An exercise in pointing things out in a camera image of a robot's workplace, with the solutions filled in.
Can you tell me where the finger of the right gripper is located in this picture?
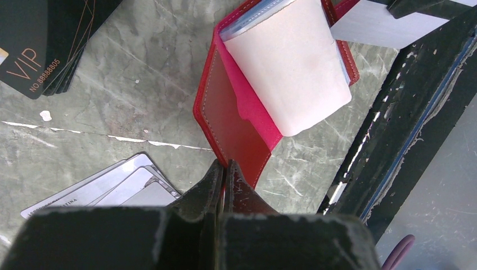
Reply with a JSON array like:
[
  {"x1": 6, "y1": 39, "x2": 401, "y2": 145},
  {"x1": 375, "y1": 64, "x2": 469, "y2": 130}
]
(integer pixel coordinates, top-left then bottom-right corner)
[{"x1": 387, "y1": 0, "x2": 474, "y2": 20}]

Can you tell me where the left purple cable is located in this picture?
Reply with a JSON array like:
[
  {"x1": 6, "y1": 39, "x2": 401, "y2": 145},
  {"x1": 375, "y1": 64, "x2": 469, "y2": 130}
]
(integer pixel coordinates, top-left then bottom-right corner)
[{"x1": 381, "y1": 233, "x2": 416, "y2": 270}]

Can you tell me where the silver VIP card stack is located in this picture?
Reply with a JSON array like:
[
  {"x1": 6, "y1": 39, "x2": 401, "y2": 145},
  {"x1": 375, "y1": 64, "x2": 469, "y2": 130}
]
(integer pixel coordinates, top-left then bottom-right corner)
[{"x1": 20, "y1": 152, "x2": 180, "y2": 219}]

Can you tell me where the red leather card holder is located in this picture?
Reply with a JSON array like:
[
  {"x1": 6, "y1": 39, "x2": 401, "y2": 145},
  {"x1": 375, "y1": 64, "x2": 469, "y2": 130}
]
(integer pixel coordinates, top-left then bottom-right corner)
[{"x1": 193, "y1": 1, "x2": 359, "y2": 186}]

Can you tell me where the black aluminium base frame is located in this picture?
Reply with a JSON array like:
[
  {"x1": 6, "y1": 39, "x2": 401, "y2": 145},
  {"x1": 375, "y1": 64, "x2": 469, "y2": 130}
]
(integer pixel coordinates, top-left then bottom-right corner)
[{"x1": 318, "y1": 8, "x2": 476, "y2": 240}]

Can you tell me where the single silver card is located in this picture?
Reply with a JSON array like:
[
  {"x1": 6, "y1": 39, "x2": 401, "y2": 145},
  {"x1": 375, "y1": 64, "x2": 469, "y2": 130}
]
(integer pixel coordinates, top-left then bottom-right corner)
[{"x1": 331, "y1": 1, "x2": 451, "y2": 49}]

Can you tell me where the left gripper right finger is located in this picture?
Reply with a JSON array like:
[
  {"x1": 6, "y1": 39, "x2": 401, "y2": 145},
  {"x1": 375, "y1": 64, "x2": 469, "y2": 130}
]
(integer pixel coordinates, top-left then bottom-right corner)
[{"x1": 218, "y1": 160, "x2": 380, "y2": 269}]

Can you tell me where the black VIP card stack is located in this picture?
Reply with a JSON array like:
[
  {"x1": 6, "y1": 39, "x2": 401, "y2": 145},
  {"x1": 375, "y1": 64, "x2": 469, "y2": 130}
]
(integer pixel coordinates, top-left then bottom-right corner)
[{"x1": 1, "y1": 1, "x2": 121, "y2": 100}]

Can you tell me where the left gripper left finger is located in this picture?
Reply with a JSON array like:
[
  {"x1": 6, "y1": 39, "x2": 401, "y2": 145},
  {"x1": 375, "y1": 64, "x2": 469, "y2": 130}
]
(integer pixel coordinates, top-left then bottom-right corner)
[{"x1": 1, "y1": 161, "x2": 224, "y2": 269}]

